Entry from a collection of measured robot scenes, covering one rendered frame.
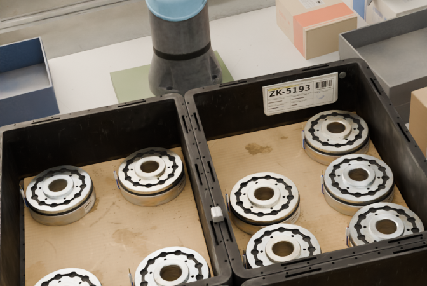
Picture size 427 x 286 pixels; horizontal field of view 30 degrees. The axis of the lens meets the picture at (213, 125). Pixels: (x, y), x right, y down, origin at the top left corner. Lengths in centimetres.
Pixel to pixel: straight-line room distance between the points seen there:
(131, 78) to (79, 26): 165
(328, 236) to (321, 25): 64
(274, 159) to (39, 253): 39
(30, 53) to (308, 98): 73
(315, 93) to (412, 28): 44
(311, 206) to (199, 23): 48
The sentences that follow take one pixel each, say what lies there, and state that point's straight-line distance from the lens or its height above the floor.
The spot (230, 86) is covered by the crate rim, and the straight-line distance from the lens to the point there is 127.
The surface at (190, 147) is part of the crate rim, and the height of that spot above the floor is 93.
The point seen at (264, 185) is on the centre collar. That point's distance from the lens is 118.
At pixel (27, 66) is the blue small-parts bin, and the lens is 182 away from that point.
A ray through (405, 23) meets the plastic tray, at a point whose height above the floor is 78.
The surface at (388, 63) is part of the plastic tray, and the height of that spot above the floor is 75.
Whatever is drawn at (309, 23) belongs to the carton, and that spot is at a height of 78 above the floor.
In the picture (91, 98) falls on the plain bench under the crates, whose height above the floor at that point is 70.
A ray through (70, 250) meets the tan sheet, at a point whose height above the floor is 83.
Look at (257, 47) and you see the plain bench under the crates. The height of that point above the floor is 70.
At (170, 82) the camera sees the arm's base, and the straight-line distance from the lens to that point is 157.
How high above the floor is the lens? 168
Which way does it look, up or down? 39 degrees down
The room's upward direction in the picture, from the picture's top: 7 degrees counter-clockwise
